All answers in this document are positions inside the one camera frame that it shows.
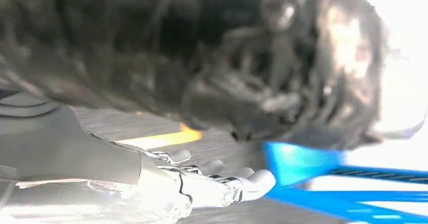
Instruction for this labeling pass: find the blue metal shelf rack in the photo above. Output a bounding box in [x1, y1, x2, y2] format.
[262, 141, 428, 224]

